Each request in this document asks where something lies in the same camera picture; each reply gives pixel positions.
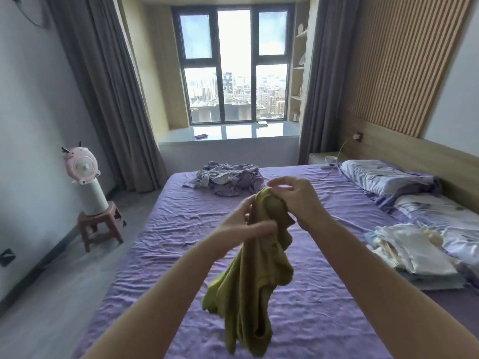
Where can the crumpled purple grey quilt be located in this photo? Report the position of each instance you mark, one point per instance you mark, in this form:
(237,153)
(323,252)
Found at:
(228,179)

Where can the dark framed window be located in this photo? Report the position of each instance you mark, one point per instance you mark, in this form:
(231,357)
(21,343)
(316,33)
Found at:
(234,63)

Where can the light blue denim jeans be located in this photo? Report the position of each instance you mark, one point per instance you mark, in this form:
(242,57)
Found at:
(430,276)

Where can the person's right forearm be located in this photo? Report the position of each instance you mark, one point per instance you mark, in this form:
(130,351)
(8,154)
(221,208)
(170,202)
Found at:
(393,287)

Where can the grey curtain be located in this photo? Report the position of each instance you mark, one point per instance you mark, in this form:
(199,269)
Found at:
(325,78)
(108,89)

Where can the wooden window shelf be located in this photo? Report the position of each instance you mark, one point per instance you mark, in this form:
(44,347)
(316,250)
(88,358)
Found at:
(299,67)

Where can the purple sheet bed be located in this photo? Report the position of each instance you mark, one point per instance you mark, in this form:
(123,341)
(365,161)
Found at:
(318,314)

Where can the grey flat remote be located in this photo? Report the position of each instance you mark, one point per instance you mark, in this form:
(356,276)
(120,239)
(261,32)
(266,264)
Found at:
(327,166)

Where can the person's left hand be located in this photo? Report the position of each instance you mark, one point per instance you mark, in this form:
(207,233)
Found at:
(239,228)

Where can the small purple item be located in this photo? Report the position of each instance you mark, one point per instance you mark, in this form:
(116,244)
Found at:
(201,136)

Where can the person's right hand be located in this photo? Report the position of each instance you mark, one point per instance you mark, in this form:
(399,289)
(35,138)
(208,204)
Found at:
(303,201)

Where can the slatted wooden wall panel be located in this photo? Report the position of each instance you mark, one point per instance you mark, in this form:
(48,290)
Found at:
(404,59)

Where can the black low wall socket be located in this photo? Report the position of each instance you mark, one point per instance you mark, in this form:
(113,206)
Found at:
(7,257)

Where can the floral pillow purple trim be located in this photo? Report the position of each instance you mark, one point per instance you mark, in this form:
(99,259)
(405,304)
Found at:
(441,220)
(385,175)

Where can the brown plastic stool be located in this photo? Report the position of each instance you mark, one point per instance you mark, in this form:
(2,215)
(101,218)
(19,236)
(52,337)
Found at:
(99,220)

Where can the white round lamp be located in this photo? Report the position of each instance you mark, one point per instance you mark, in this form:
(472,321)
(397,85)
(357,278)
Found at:
(330,159)

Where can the low beige bedside table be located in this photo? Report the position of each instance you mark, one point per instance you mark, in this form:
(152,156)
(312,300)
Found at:
(318,157)

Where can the person's left forearm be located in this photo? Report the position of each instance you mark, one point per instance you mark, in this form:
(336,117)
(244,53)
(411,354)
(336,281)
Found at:
(149,306)

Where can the green garment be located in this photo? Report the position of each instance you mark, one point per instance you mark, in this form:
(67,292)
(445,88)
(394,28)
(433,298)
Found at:
(254,276)

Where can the white bay window sill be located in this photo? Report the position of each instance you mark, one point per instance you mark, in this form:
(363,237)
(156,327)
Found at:
(232,132)

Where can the pink fan white base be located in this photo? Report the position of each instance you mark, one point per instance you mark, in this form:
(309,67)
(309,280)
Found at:
(84,175)

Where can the pale yellow garment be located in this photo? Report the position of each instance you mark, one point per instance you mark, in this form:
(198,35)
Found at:
(434,237)

